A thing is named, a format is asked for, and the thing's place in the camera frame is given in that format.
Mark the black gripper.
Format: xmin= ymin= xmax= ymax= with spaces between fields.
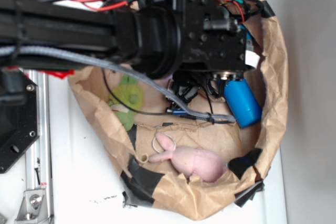
xmin=171 ymin=0 xmax=255 ymax=74

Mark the brown paper bag bin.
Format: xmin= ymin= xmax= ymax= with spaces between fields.
xmin=69 ymin=0 xmax=289 ymax=220

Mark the pink plush bunny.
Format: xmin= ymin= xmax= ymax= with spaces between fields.
xmin=149 ymin=132 xmax=228 ymax=183

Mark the white rubber ring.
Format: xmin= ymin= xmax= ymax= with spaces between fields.
xmin=152 ymin=135 xmax=175 ymax=154

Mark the thin black cable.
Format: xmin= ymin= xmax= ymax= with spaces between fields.
xmin=101 ymin=68 xmax=174 ymax=116

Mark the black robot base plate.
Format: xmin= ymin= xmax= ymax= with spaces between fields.
xmin=1 ymin=69 xmax=39 ymax=174

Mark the blue plastic bottle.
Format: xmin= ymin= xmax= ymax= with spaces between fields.
xmin=223 ymin=23 xmax=263 ymax=129

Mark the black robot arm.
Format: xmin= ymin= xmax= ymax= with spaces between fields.
xmin=1 ymin=0 xmax=253 ymax=79

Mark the aluminium extrusion rail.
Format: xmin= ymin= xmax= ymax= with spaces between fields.
xmin=25 ymin=70 xmax=54 ymax=223

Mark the grey braided cable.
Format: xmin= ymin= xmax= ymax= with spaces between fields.
xmin=0 ymin=45 xmax=237 ymax=124

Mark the green plush bunny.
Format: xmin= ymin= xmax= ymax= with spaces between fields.
xmin=108 ymin=75 xmax=144 ymax=131

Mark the metal corner bracket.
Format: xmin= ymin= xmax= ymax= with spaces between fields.
xmin=15 ymin=189 xmax=48 ymax=223

